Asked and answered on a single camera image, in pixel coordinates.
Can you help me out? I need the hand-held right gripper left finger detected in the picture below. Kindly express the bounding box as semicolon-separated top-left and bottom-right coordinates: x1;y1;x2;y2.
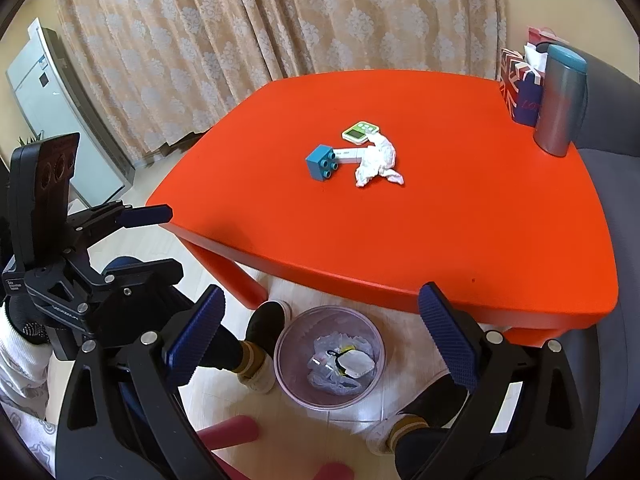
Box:
55;284;226;480

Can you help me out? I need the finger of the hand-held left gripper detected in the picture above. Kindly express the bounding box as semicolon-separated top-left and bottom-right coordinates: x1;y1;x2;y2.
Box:
67;204;174;248
100;258;184;321

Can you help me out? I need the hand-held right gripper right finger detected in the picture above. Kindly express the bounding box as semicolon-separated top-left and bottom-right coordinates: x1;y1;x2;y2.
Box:
417;281;588;480

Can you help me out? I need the white fabric pouch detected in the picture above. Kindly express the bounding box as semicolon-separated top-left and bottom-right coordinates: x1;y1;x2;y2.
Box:
336;349;376;378

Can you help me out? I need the translucent trash bin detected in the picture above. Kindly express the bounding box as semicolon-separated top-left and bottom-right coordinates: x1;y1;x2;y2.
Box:
274;306;386;411

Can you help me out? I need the person's left forearm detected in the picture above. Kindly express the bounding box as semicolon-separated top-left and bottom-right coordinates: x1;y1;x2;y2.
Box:
0;305;51;421

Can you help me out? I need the pink stool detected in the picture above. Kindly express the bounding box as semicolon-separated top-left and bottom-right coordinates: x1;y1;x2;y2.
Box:
197;415;356;480

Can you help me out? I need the red table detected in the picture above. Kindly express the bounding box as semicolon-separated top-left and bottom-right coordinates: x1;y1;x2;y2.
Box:
145;70;621;346

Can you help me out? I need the clear plastic bin liner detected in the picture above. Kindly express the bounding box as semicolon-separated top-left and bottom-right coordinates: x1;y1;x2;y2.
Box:
306;331;375;396

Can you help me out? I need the white standing air conditioner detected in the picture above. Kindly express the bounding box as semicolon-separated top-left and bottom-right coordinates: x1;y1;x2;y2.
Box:
5;17;136;201

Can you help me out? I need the blue toy block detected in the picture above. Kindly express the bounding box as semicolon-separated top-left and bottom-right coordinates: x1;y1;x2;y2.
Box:
305;144;343;181

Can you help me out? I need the white stick tube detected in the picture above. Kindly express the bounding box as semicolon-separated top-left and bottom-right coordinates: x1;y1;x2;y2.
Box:
332;146;371;163

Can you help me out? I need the grey sofa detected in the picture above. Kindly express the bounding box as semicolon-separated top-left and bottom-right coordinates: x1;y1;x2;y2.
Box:
550;45;640;471

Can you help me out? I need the green digital timer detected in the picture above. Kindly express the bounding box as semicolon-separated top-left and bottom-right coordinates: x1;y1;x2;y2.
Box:
341;120;379;142

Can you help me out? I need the beige patterned curtain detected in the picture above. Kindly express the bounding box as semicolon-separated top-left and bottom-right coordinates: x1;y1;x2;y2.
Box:
52;0;508;158

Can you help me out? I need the grey tumbler with blue lid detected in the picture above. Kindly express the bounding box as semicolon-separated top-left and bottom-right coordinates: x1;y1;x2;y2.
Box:
531;44;588;157

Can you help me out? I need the flag print tissue box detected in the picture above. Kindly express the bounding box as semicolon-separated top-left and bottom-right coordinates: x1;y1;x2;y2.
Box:
499;47;543;127

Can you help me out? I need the white tissue sheet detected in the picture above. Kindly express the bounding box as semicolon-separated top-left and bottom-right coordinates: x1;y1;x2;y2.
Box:
522;42;551;68

